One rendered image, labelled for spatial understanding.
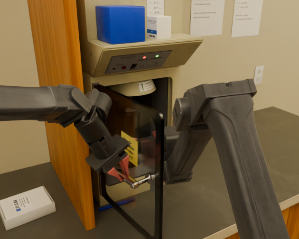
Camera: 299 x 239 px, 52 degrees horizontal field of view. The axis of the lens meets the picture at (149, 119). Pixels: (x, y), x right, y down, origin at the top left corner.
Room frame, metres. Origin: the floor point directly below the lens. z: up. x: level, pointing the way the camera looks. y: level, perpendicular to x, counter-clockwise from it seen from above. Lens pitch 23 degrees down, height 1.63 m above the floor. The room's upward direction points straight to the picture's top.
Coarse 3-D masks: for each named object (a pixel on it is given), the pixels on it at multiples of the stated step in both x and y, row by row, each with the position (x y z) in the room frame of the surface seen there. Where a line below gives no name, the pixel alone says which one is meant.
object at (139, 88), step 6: (120, 84) 0.98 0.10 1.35; (126, 84) 0.97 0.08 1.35; (132, 84) 0.97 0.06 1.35; (138, 84) 0.98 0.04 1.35; (144, 84) 0.99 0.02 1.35; (150, 84) 1.01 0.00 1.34; (114, 90) 0.98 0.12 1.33; (120, 90) 0.97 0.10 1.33; (126, 90) 0.97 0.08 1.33; (132, 90) 0.97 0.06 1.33; (138, 90) 0.97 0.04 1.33; (144, 90) 0.98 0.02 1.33; (150, 90) 1.00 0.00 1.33
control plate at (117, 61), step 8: (112, 56) 0.81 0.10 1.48; (120, 56) 0.82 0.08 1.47; (128, 56) 0.84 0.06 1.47; (136, 56) 0.85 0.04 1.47; (152, 56) 0.89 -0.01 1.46; (160, 56) 0.90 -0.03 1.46; (112, 64) 0.84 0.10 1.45; (120, 64) 0.85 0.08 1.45; (128, 64) 0.87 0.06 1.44; (144, 64) 0.90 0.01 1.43; (152, 64) 0.92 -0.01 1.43; (160, 64) 0.94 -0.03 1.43; (112, 72) 0.87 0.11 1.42
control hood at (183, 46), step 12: (180, 36) 0.95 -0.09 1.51; (192, 36) 0.95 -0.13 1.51; (96, 48) 0.81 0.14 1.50; (108, 48) 0.78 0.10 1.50; (120, 48) 0.80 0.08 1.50; (132, 48) 0.82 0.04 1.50; (144, 48) 0.84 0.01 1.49; (156, 48) 0.86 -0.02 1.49; (168, 48) 0.89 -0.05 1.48; (180, 48) 0.91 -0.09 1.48; (192, 48) 0.94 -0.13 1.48; (96, 60) 0.82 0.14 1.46; (108, 60) 0.82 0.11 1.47; (168, 60) 0.94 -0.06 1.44; (180, 60) 0.97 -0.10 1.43; (96, 72) 0.84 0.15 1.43; (120, 72) 0.89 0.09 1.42
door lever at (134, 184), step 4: (120, 172) 0.68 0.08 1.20; (120, 176) 0.67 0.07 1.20; (124, 176) 0.66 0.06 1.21; (128, 176) 0.65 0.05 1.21; (148, 176) 0.65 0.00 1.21; (124, 180) 0.65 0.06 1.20; (128, 180) 0.64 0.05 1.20; (132, 180) 0.64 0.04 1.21; (140, 180) 0.64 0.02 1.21; (144, 180) 0.64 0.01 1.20; (148, 180) 0.65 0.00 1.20; (132, 184) 0.62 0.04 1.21; (136, 184) 0.62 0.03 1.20; (140, 184) 0.63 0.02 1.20; (132, 188) 0.62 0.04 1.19
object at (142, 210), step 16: (112, 96) 0.78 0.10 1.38; (112, 112) 0.78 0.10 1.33; (128, 112) 0.72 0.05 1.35; (144, 112) 0.67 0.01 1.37; (160, 112) 0.63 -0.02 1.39; (112, 128) 0.79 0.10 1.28; (128, 128) 0.72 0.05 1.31; (144, 128) 0.67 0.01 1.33; (160, 128) 0.62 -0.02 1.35; (144, 144) 0.67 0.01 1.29; (160, 144) 0.62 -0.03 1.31; (144, 160) 0.67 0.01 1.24; (160, 160) 0.62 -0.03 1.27; (112, 176) 0.80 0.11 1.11; (144, 176) 0.67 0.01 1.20; (160, 176) 0.62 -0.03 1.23; (112, 192) 0.80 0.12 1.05; (128, 192) 0.73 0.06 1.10; (144, 192) 0.67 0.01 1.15; (160, 192) 0.62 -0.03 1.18; (128, 208) 0.73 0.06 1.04; (144, 208) 0.67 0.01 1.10; (160, 208) 0.62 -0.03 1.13; (144, 224) 0.67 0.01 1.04; (160, 224) 0.62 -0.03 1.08
